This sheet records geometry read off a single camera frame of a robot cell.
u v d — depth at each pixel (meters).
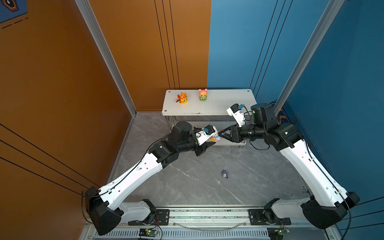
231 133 0.57
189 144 0.57
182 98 0.74
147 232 0.71
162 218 0.73
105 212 0.37
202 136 0.56
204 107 0.76
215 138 0.64
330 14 0.71
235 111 0.56
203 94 0.75
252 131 0.53
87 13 0.71
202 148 0.58
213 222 0.73
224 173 0.86
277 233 0.71
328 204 0.37
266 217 0.64
